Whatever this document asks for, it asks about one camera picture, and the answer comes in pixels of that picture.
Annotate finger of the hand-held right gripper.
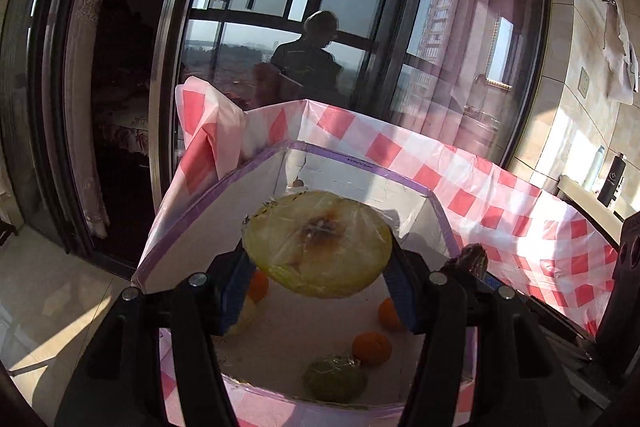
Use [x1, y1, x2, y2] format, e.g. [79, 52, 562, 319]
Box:
[480, 274, 601, 363]

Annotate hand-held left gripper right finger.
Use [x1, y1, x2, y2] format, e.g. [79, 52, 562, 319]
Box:
[382, 234, 588, 427]

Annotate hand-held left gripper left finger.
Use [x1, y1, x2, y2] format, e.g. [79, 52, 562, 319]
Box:
[55, 242, 258, 427]

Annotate large orange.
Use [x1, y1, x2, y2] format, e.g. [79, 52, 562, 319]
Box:
[247, 269, 271, 304]

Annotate small orange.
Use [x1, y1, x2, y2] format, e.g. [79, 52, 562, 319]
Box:
[351, 331, 393, 367]
[377, 298, 407, 332]

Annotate dark red apple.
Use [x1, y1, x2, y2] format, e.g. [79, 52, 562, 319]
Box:
[446, 243, 489, 280]

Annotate half apple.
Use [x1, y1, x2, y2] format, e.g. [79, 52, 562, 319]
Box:
[242, 190, 393, 299]

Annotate green apple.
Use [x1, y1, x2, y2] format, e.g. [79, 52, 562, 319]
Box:
[303, 353, 368, 404]

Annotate white ledge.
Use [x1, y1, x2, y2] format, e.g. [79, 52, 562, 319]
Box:
[556, 174, 640, 253]

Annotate black bottle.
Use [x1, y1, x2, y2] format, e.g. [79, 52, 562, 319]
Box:
[597, 152, 627, 208]

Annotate red white checkered tablecloth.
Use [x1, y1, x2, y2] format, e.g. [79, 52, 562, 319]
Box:
[137, 76, 623, 427]

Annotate white bottle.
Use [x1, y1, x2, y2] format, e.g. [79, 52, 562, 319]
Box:
[582, 145, 606, 190]

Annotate white hanging towel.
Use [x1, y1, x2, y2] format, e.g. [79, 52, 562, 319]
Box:
[602, 4, 640, 105]

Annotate floral pink curtain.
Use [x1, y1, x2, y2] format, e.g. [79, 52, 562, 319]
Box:
[62, 0, 151, 238]

